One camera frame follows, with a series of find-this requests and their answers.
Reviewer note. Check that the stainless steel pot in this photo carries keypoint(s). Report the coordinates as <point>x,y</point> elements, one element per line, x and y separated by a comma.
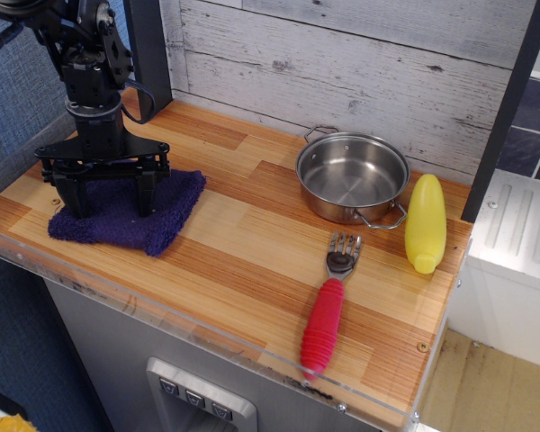
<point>352,178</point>

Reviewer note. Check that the clear acrylic front guard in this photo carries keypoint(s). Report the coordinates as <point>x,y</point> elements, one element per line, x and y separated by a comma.
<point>140,278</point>

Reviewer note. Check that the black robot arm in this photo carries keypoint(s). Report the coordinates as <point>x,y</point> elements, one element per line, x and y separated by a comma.
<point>87,51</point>

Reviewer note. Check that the white ribbed side unit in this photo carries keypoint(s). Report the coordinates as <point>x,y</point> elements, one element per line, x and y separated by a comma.
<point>497,297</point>

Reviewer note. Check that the fork with red handle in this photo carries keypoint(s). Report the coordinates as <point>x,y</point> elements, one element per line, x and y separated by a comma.
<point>320,335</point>

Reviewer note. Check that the yellow object at corner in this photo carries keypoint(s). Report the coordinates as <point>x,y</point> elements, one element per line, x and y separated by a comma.
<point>16,424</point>

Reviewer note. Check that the dark right upright post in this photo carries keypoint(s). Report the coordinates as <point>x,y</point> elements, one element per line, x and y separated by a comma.
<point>526,59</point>

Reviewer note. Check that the dark upright post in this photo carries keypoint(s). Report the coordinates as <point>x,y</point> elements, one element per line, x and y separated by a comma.
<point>147,41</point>
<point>526,59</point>

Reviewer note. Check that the purple towel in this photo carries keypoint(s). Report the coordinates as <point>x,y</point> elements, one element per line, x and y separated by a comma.
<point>115,219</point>

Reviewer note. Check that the dark left upright post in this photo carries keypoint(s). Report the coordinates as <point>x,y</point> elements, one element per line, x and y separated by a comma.
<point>147,41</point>

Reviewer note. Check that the silver button dispenser panel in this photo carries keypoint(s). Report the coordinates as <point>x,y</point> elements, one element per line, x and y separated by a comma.
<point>187,402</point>

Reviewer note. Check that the grey toy kitchen cabinet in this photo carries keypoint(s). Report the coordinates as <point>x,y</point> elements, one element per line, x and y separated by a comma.
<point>115,334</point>

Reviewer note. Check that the yellow plastic corn toy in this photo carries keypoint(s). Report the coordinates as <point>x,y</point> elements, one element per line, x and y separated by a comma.
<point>425,231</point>

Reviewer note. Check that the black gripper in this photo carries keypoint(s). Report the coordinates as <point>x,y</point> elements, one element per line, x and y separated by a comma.
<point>103,149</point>

